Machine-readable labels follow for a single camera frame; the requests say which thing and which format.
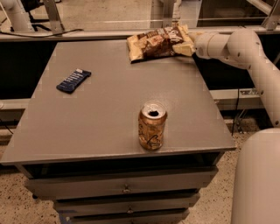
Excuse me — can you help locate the dark blue snack bar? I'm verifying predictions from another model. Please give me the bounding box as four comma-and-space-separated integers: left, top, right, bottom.
56, 68, 91, 94

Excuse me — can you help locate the brown chip bag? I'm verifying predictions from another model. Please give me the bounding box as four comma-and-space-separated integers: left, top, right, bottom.
127, 25, 194, 61

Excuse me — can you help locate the orange soda can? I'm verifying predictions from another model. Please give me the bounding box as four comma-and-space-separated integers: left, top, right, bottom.
138, 101, 167, 151

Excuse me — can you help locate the grey drawer cabinet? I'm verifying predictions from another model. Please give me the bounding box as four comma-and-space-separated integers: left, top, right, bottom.
2, 40, 235, 224

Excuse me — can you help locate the grey metal rail frame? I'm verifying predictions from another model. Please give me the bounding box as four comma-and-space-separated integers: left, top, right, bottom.
0, 0, 280, 43

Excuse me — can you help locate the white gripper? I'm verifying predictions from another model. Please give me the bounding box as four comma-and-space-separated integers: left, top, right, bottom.
172, 31, 229, 60

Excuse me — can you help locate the white pipe top left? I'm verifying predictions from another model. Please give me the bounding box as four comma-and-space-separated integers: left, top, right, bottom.
0, 0, 34, 32

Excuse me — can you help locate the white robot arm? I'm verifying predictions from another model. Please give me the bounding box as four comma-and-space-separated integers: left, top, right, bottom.
191, 28, 280, 224

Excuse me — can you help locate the black cable on rail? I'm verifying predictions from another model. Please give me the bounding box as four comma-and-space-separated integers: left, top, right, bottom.
0, 28, 85, 39

